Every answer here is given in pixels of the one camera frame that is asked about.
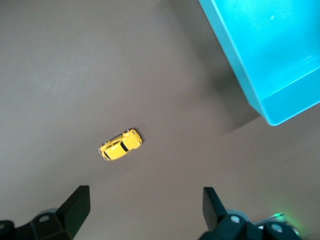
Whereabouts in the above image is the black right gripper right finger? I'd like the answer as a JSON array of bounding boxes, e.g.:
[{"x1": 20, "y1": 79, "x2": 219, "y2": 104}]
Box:
[{"x1": 198, "y1": 186, "x2": 305, "y2": 240}]

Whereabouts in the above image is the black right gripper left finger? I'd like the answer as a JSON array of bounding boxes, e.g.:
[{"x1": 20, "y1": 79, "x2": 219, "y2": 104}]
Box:
[{"x1": 0, "y1": 185, "x2": 91, "y2": 240}]

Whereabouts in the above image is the yellow toy beetle car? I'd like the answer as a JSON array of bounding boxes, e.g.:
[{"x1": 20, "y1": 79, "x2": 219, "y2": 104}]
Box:
[{"x1": 97, "y1": 128, "x2": 144, "y2": 162}]

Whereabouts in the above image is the cyan plastic storage bin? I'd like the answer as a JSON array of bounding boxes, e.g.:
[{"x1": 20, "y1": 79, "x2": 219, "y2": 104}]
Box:
[{"x1": 198, "y1": 0, "x2": 320, "y2": 127}]

